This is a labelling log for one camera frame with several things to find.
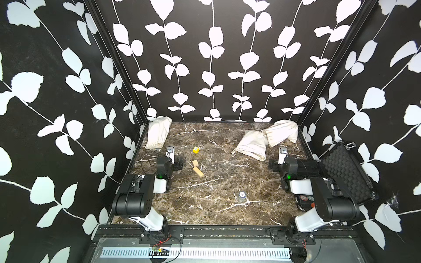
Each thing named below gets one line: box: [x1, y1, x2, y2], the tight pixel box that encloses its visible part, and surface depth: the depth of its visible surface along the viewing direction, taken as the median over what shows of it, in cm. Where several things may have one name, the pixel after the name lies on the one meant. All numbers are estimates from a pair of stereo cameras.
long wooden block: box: [192, 166, 205, 178], surface depth 97 cm
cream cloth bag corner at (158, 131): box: [145, 116, 173, 150], surface depth 109 cm
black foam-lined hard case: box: [297, 127, 379, 206], surface depth 78 cm
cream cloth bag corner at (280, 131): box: [260, 119, 299, 148], surface depth 109 cm
